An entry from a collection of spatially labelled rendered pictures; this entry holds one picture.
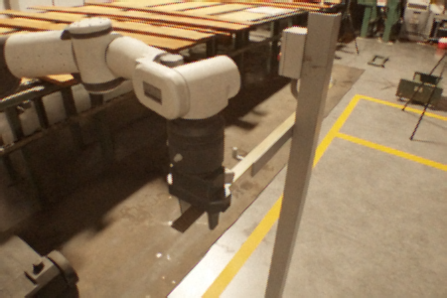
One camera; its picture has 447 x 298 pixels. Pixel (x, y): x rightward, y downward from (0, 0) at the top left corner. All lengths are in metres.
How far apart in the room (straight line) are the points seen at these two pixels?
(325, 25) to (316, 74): 0.11
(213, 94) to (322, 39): 0.38
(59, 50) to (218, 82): 0.34
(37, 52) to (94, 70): 0.13
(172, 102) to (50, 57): 0.34
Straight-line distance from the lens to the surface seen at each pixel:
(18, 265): 1.76
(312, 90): 0.78
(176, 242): 1.83
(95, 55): 0.60
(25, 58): 0.69
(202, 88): 0.41
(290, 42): 0.77
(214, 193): 0.50
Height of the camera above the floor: 1.39
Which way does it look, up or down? 32 degrees down
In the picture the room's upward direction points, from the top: 1 degrees clockwise
